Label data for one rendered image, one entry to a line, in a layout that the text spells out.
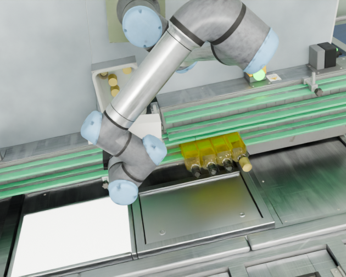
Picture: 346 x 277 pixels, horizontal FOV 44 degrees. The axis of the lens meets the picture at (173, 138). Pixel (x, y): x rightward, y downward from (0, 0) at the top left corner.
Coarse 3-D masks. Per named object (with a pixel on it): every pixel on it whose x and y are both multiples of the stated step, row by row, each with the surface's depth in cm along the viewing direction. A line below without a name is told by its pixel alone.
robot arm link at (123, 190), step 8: (112, 168) 116; (120, 168) 112; (112, 176) 113; (120, 176) 111; (128, 176) 110; (112, 184) 110; (120, 184) 109; (128, 184) 109; (136, 184) 111; (112, 192) 109; (120, 192) 109; (128, 192) 110; (136, 192) 110; (112, 200) 111; (120, 200) 111; (128, 200) 111
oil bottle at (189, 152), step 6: (180, 144) 163; (186, 144) 162; (192, 144) 161; (186, 150) 158; (192, 150) 157; (186, 156) 155; (192, 156) 154; (198, 156) 154; (186, 162) 153; (192, 162) 152; (198, 162) 153; (186, 168) 156
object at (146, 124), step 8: (136, 120) 140; (144, 120) 140; (152, 120) 140; (160, 120) 140; (136, 128) 139; (144, 128) 139; (152, 128) 140; (160, 128) 140; (144, 136) 141; (160, 136) 142
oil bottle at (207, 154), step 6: (204, 138) 164; (198, 144) 161; (204, 144) 161; (210, 144) 160; (198, 150) 158; (204, 150) 157; (210, 150) 157; (204, 156) 154; (210, 156) 154; (204, 162) 153; (216, 162) 154; (204, 168) 155
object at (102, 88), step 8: (128, 64) 156; (96, 72) 156; (112, 72) 164; (120, 72) 165; (96, 80) 158; (104, 80) 165; (120, 80) 166; (96, 88) 159; (104, 88) 167; (120, 88) 168; (104, 96) 169; (112, 96) 169; (104, 104) 167; (144, 112) 167
